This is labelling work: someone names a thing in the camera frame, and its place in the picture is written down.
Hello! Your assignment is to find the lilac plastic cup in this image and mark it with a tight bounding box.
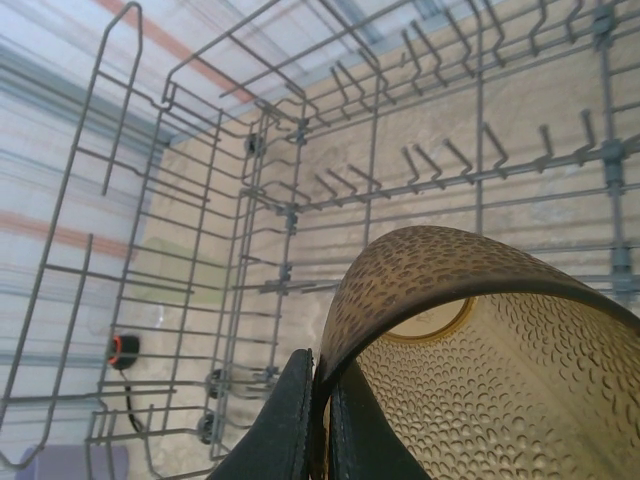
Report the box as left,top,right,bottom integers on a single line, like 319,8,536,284
17,444,132,480

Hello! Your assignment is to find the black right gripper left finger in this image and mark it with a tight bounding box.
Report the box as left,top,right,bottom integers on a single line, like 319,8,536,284
207,348,315,480

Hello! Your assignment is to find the grey wire dish rack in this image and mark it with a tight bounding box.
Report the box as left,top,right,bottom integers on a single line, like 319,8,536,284
0,0,640,480

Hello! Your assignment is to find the amber textured glass cup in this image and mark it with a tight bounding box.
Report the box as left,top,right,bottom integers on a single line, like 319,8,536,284
313,224,640,480

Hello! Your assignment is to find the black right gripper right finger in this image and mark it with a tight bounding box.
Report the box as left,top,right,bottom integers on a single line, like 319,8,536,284
327,359,431,480

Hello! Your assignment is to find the black orange tape measure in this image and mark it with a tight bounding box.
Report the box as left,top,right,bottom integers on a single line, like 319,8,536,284
106,333,149,435

